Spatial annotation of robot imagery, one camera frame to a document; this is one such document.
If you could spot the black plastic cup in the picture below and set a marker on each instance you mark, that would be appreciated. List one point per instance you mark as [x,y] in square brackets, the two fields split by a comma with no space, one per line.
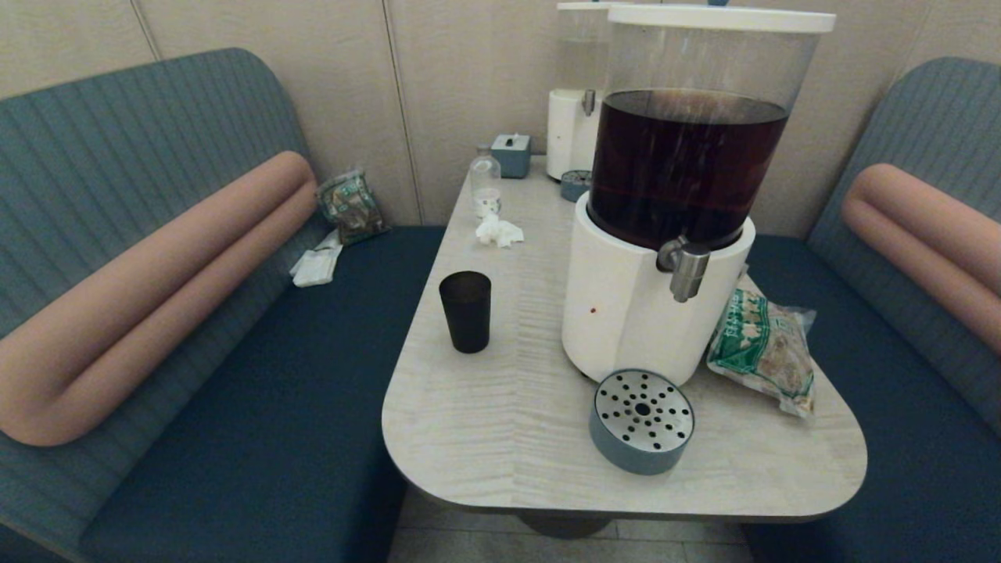
[466,317]

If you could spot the steel dispenser tap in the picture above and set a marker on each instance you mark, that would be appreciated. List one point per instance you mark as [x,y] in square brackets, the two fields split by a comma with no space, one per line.
[686,270]
[588,102]

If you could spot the crumpled white tissue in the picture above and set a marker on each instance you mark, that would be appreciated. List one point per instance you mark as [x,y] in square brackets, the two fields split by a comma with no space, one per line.
[496,231]

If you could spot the clear plastic bottle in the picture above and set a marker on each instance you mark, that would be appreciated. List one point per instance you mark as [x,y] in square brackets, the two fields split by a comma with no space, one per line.
[486,184]

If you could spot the round perforated drip tray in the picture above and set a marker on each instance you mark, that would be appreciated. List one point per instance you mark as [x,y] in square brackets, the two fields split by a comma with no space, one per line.
[641,414]
[575,186]

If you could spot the blue-grey tissue box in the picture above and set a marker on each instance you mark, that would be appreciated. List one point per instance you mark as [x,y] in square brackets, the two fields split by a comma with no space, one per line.
[512,156]

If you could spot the dark tea beverage dispenser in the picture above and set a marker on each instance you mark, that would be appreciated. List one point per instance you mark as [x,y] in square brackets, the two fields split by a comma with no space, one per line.
[626,305]

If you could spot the clear water beverage dispenser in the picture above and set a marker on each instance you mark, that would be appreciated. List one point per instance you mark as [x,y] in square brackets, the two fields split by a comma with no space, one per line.
[567,133]

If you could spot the clear snack bag dark print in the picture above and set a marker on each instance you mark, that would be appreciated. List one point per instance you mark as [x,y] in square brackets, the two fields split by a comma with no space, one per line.
[352,207]

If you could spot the white napkin packet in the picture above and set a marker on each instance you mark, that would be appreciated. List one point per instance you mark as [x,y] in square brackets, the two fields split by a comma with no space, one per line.
[317,266]

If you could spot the green printed snack bag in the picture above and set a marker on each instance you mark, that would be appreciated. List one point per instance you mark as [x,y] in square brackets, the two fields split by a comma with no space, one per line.
[762,352]

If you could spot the teal upholstered booth bench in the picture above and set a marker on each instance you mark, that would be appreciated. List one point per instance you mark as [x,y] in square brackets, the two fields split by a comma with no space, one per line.
[235,391]
[899,391]

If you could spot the pink cylindrical back bolster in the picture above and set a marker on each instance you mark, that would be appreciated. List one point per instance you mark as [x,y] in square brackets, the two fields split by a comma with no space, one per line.
[923,227]
[156,289]

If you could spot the dark table pedestal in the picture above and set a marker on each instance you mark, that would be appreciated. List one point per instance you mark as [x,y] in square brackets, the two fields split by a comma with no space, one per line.
[563,525]

